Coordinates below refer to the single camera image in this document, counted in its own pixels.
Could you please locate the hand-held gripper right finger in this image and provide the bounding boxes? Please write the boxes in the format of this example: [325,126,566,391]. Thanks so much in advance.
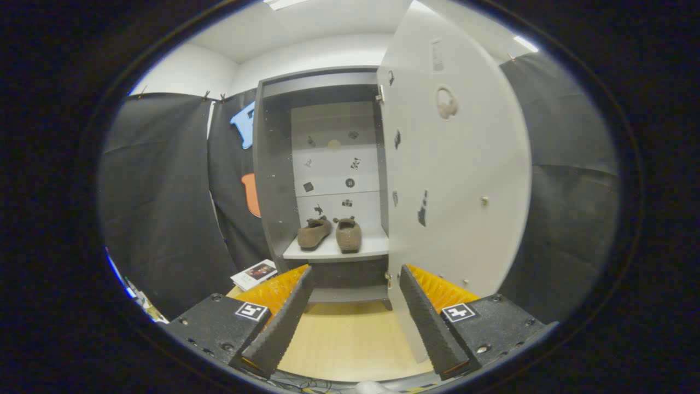
[398,264,558,381]

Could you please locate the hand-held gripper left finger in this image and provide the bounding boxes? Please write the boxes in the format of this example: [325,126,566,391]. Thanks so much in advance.
[164,265,315,379]

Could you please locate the brown fuzzy shoe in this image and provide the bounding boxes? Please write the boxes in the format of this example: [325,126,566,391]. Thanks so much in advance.
[333,216,363,253]
[297,216,333,251]

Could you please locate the dark grey shoe cabinet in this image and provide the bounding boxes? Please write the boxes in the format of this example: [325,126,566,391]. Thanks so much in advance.
[253,66,392,310]

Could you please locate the light grey shoe cabinet door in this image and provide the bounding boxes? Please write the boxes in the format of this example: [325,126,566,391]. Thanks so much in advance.
[376,0,532,364]

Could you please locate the white book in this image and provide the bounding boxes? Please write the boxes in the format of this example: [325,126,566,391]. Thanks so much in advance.
[231,259,278,291]

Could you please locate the white rounded object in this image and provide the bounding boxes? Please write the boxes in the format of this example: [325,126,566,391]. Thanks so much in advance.
[357,381,400,394]

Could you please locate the white cluttered object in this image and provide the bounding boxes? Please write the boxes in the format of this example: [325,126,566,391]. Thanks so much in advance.
[131,285,170,323]

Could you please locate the blue poster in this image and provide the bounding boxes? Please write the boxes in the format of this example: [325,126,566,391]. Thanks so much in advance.
[105,247,136,300]

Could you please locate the black backdrop cloth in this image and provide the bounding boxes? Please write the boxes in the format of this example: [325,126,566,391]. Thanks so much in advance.
[98,52,621,323]

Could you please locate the black cables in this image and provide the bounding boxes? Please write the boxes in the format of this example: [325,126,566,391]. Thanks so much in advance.
[273,372,340,392]

